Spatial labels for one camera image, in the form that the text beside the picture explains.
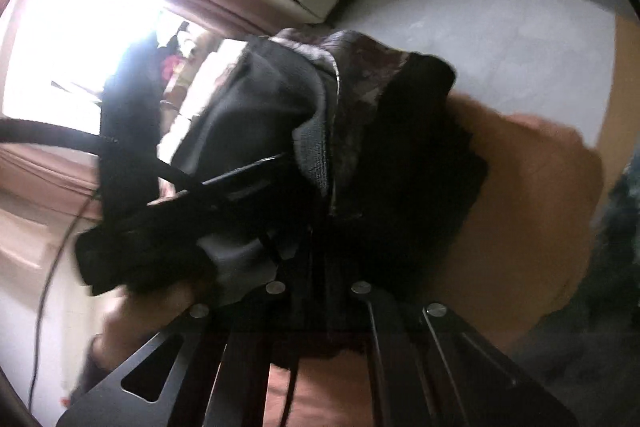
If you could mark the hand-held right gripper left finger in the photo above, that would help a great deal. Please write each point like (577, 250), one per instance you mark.
(240, 332)

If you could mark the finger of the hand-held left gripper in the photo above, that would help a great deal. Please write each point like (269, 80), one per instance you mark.
(245, 172)
(240, 199)

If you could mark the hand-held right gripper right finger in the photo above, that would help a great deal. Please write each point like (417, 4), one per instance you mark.
(372, 307)

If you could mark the black pants with sequin stripe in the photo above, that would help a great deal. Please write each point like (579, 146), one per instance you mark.
(400, 157)

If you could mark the person's left hand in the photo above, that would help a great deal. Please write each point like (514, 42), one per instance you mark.
(150, 312)

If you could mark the patterned pillow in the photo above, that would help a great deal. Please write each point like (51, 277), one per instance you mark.
(200, 52)

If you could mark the pile of clothes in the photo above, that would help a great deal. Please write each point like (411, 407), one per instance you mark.
(172, 64)

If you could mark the brown blanket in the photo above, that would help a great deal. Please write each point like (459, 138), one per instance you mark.
(525, 207)

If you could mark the bright window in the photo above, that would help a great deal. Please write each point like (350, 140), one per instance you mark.
(60, 32)

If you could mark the dark patterned cloth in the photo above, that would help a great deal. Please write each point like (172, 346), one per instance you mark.
(620, 232)

